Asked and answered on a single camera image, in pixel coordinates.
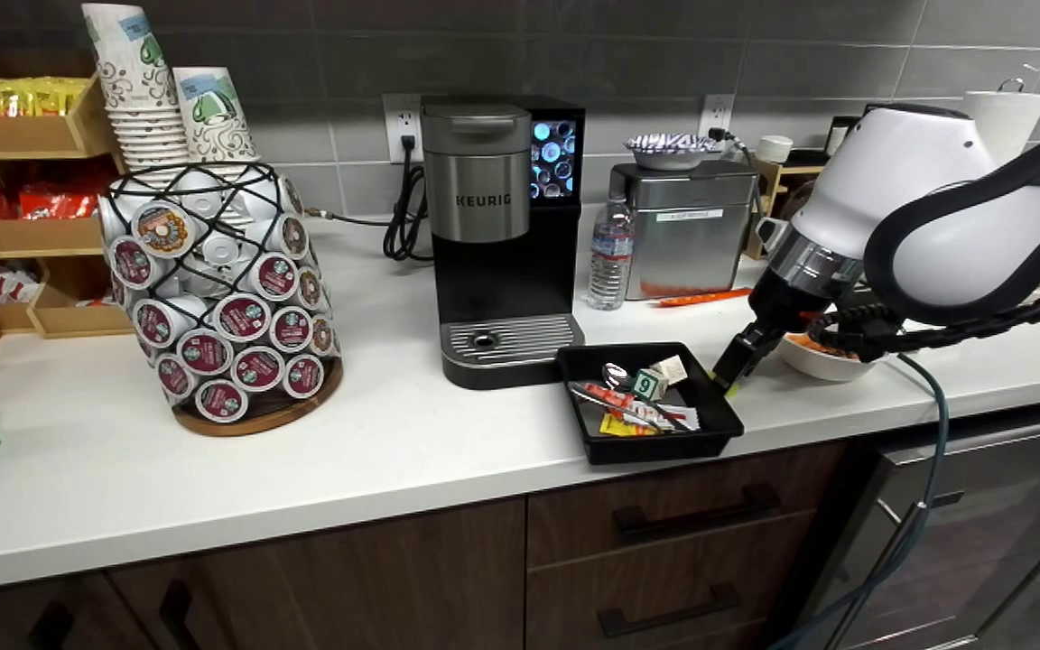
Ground white sugar packets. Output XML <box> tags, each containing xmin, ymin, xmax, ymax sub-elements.
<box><xmin>0</xmin><ymin>263</ymin><xmax>50</xmax><ymax>307</ymax></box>

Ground black plug and cord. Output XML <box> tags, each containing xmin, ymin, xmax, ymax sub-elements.
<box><xmin>378</xmin><ymin>122</ymin><xmax>434</xmax><ymax>269</ymax></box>

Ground white lettered cube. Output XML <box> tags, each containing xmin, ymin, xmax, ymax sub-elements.
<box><xmin>637</xmin><ymin>350</ymin><xmax>693</xmax><ymax>406</ymax></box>

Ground small white cup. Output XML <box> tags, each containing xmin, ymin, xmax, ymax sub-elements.
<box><xmin>752</xmin><ymin>129</ymin><xmax>794</xmax><ymax>169</ymax></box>

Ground brown wooden cabinet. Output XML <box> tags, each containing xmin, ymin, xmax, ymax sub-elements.
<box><xmin>0</xmin><ymin>436</ymin><xmax>864</xmax><ymax>650</ymax></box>

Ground short paper cup stack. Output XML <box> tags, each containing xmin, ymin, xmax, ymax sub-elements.
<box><xmin>171</xmin><ymin>63</ymin><xmax>260</xmax><ymax>167</ymax></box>

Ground black door handle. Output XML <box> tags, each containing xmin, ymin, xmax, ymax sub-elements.
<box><xmin>156</xmin><ymin>577</ymin><xmax>206</xmax><ymax>650</ymax></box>

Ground white bowl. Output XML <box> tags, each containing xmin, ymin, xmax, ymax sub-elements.
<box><xmin>777</xmin><ymin>330</ymin><xmax>882</xmax><ymax>388</ymax></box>

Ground ketchup packet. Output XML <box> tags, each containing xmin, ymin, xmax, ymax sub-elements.
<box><xmin>566</xmin><ymin>375</ymin><xmax>682</xmax><ymax>436</ymax></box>

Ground carrot and noodle food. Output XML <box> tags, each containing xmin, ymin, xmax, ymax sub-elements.
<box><xmin>792</xmin><ymin>335</ymin><xmax>852</xmax><ymax>363</ymax></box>

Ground orange strip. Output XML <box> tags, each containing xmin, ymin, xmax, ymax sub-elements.
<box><xmin>651</xmin><ymin>285</ymin><xmax>753</xmax><ymax>311</ymax></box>

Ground clear water bottle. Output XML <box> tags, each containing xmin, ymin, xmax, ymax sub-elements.
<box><xmin>582</xmin><ymin>193</ymin><xmax>643</xmax><ymax>316</ymax></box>

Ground tall paper cup stack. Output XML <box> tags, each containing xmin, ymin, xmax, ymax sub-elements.
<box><xmin>76</xmin><ymin>0</ymin><xmax>195</xmax><ymax>175</ymax></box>

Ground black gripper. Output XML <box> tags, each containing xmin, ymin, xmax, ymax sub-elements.
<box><xmin>711</xmin><ymin>291</ymin><xmax>804</xmax><ymax>398</ymax></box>

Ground black Keurig coffee machine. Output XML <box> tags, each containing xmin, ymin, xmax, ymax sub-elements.
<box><xmin>420</xmin><ymin>93</ymin><xmax>593</xmax><ymax>393</ymax></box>

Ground patterned paper plates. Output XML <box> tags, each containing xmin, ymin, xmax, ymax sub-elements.
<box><xmin>621</xmin><ymin>129</ymin><xmax>718</xmax><ymax>175</ymax></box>

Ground red snack packets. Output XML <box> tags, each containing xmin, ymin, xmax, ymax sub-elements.
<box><xmin>0</xmin><ymin>179</ymin><xmax>106</xmax><ymax>224</ymax></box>

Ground dark steel dishwasher front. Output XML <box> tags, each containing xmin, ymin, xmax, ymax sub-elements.
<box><xmin>799</xmin><ymin>400</ymin><xmax>1040</xmax><ymax>650</ymax></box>

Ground yellow tea packets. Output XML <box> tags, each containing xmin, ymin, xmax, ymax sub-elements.
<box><xmin>0</xmin><ymin>71</ymin><xmax>94</xmax><ymax>122</ymax></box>

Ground silver countertop appliance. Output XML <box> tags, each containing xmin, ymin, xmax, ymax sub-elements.
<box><xmin>602</xmin><ymin>161</ymin><xmax>765</xmax><ymax>307</ymax></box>

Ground black drawer handle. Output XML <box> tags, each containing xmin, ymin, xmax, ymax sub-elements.
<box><xmin>607</xmin><ymin>483</ymin><xmax>783</xmax><ymax>545</ymax></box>
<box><xmin>593</xmin><ymin>583</ymin><xmax>747</xmax><ymax>642</ymax></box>

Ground white wall outlet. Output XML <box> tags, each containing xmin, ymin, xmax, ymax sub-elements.
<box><xmin>696</xmin><ymin>91</ymin><xmax>739</xmax><ymax>145</ymax></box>
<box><xmin>384</xmin><ymin>91</ymin><xmax>430</xmax><ymax>167</ymax></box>

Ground wooden snack organizer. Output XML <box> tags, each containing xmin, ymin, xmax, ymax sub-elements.
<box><xmin>0</xmin><ymin>63</ymin><xmax>133</xmax><ymax>416</ymax></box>

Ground wooden countertop shelf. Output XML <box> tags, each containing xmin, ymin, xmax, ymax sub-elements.
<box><xmin>747</xmin><ymin>161</ymin><xmax>829</xmax><ymax>248</ymax></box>

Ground yellow mustard packet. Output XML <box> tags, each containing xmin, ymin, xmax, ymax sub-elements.
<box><xmin>596</xmin><ymin>413</ymin><xmax>661</xmax><ymax>446</ymax></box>

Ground wire coffee pod holder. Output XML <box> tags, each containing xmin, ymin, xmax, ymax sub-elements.
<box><xmin>94</xmin><ymin>161</ymin><xmax>350</xmax><ymax>440</ymax></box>

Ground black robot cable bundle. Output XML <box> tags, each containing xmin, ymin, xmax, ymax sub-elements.
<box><xmin>799</xmin><ymin>269</ymin><xmax>1040</xmax><ymax>364</ymax></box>

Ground black plastic tray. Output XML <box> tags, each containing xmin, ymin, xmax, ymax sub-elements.
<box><xmin>551</xmin><ymin>340</ymin><xmax>747</xmax><ymax>470</ymax></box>

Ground teal power cable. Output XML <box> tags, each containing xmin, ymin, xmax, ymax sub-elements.
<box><xmin>770</xmin><ymin>350</ymin><xmax>958</xmax><ymax>650</ymax></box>

